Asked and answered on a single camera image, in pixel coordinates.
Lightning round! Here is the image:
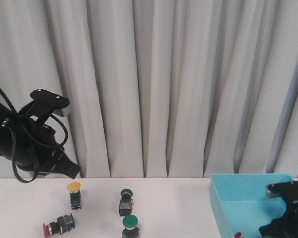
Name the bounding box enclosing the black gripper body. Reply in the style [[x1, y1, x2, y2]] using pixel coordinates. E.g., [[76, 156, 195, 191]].
[[0, 114, 67, 176], [259, 189, 298, 238]]

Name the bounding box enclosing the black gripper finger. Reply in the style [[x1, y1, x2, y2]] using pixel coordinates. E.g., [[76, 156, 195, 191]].
[[61, 160, 81, 179]]

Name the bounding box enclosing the red push button front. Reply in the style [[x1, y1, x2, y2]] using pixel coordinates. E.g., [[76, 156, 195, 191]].
[[234, 232, 242, 238]]

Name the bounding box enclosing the red push button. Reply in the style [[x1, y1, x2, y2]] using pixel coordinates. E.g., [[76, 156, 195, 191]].
[[42, 213, 75, 238], [234, 232, 242, 238]]

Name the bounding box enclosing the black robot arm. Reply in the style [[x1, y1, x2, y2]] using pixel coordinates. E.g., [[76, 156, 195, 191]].
[[0, 89, 80, 182]]

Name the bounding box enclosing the light blue plastic box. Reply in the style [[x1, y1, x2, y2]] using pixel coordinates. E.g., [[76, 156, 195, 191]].
[[210, 174, 298, 238]]

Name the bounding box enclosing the red push button lying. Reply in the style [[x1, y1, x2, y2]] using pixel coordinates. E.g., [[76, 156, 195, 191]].
[[42, 213, 75, 238]]

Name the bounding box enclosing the rear green push button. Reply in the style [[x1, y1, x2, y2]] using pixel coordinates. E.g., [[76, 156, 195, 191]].
[[119, 188, 133, 217]]

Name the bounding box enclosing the green push button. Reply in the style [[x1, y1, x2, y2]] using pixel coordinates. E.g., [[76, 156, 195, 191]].
[[119, 188, 133, 217], [122, 214, 140, 238]]

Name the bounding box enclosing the front green push button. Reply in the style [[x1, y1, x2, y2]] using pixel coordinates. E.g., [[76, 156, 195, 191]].
[[122, 214, 140, 238]]

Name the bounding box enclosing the grey pleated curtain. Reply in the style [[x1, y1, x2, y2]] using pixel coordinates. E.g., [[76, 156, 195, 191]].
[[0, 0, 298, 178]]

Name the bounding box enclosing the yellow push button switch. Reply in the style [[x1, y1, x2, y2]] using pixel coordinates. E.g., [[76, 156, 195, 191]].
[[67, 181, 81, 210]]

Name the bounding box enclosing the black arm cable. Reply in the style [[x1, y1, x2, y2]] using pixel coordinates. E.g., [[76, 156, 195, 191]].
[[0, 79, 69, 184]]

